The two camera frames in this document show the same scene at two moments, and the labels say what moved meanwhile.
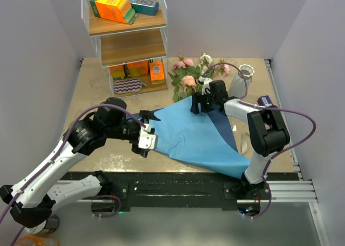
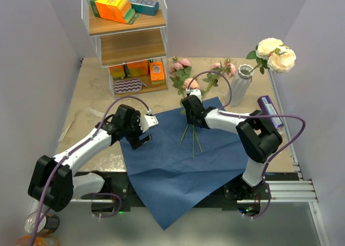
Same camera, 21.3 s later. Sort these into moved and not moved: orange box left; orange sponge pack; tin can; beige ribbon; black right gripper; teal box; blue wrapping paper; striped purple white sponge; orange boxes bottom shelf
Moved: blue wrapping paper; black right gripper; beige ribbon
Not moved: tin can; striped purple white sponge; orange box left; teal box; orange boxes bottom shelf; orange sponge pack
